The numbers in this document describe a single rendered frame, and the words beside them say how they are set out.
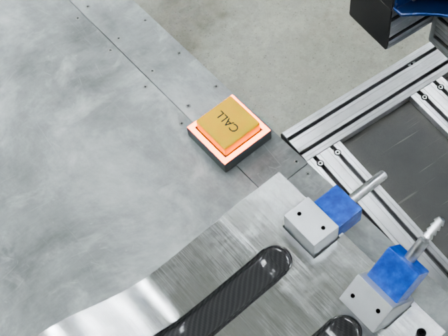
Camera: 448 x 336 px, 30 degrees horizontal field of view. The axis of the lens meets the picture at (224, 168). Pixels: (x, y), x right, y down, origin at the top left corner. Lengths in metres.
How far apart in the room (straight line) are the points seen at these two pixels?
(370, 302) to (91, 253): 0.37
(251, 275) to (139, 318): 0.13
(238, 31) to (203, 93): 1.12
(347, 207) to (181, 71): 0.36
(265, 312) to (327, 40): 1.42
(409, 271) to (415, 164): 0.94
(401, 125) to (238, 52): 0.57
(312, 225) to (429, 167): 0.90
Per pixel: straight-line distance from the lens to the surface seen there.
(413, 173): 1.78
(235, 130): 1.08
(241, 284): 0.93
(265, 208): 0.96
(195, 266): 0.94
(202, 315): 0.92
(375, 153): 1.80
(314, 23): 2.28
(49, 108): 1.19
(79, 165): 1.13
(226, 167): 1.08
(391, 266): 0.87
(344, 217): 0.94
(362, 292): 0.87
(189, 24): 2.30
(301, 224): 0.92
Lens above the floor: 1.73
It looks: 59 degrees down
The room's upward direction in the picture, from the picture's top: 9 degrees counter-clockwise
